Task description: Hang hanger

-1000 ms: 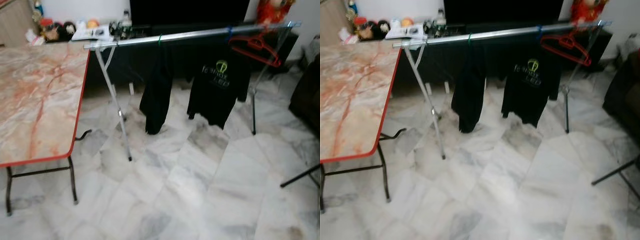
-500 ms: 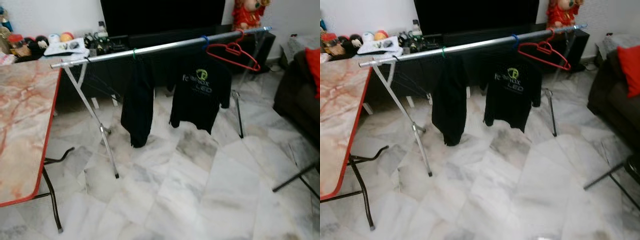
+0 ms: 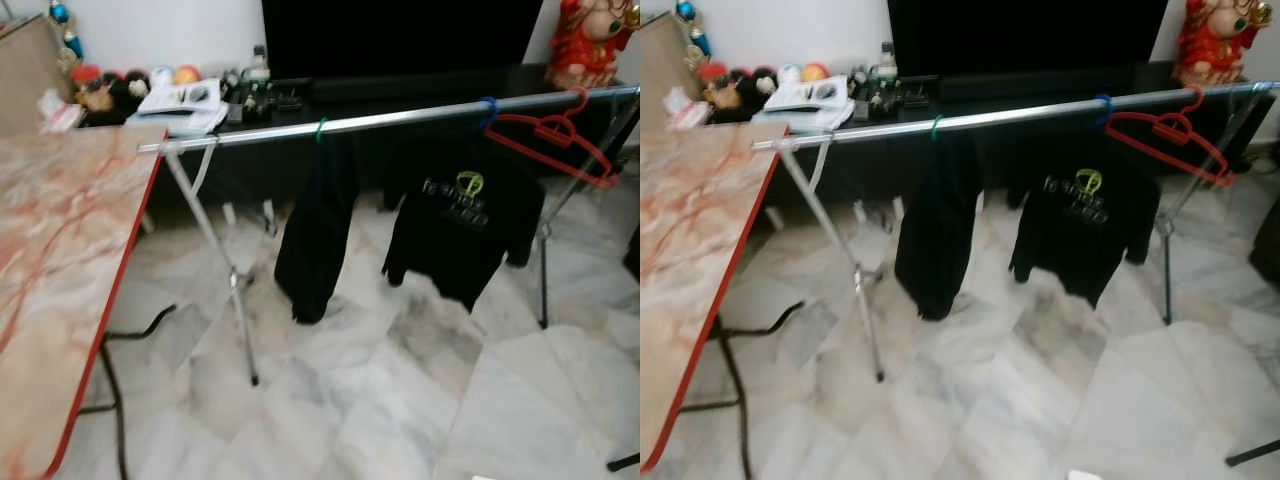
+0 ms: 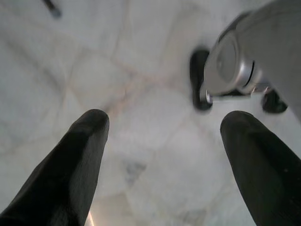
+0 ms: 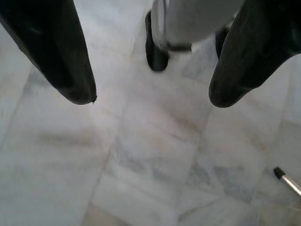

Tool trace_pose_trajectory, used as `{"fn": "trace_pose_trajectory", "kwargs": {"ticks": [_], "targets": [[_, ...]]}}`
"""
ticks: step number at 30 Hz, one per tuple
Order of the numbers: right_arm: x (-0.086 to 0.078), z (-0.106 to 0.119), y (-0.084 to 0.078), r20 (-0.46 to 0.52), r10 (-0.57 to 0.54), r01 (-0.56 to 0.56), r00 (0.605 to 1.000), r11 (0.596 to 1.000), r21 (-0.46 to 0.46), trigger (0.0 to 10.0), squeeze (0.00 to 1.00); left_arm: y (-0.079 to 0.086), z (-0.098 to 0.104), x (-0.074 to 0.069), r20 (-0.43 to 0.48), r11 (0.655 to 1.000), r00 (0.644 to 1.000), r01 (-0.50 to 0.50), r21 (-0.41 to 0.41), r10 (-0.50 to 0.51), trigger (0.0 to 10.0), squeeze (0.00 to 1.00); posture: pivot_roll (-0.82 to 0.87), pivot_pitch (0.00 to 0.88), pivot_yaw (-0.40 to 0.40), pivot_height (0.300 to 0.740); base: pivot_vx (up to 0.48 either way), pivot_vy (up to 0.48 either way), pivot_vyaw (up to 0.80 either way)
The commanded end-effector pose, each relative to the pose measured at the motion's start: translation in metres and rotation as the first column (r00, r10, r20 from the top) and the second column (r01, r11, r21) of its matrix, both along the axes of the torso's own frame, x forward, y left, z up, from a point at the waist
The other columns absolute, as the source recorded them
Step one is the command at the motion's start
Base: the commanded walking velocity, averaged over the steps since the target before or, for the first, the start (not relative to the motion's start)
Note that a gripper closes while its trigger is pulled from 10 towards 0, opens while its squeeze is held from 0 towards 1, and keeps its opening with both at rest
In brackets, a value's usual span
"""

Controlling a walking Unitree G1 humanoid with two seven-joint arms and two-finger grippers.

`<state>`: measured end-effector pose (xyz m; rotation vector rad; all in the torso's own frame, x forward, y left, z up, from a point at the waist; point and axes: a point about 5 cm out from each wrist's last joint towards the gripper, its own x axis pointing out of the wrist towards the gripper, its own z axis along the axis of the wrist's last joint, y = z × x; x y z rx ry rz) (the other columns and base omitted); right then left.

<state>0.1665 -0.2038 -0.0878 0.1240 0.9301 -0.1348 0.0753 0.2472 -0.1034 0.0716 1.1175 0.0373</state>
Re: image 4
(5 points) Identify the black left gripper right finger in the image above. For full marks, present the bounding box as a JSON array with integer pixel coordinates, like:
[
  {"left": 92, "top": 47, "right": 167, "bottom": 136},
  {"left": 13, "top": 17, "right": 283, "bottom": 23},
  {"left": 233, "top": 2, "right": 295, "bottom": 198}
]
[{"left": 220, "top": 110, "right": 301, "bottom": 226}]

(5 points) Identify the marble pattern folding table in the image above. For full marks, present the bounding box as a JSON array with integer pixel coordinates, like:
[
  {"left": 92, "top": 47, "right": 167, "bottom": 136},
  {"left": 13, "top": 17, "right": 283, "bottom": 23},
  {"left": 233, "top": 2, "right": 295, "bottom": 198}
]
[{"left": 43, "top": 0, "right": 62, "bottom": 19}]

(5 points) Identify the black robot left foot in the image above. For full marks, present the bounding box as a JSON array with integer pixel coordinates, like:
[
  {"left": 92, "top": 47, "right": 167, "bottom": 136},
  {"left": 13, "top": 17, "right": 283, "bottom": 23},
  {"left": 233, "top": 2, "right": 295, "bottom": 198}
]
[{"left": 189, "top": 48, "right": 289, "bottom": 115}]

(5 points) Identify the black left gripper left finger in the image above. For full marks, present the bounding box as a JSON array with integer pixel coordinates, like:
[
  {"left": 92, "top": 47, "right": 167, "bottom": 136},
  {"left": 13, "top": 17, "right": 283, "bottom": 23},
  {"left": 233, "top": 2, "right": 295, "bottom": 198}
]
[{"left": 0, "top": 108, "right": 110, "bottom": 226}]

